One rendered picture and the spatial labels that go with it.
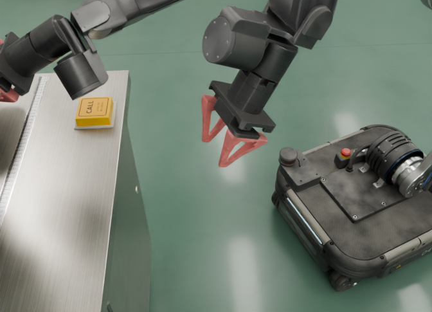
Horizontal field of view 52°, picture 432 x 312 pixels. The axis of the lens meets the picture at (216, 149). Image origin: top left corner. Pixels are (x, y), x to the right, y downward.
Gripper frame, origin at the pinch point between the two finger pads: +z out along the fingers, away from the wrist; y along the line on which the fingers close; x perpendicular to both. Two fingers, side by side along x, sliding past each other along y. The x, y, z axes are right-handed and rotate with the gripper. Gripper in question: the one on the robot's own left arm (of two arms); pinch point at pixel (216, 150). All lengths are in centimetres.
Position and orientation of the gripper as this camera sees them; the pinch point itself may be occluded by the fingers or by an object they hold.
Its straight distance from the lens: 68.5
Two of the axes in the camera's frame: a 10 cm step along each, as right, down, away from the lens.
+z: -4.4, 7.5, 4.9
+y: 4.4, 6.6, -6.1
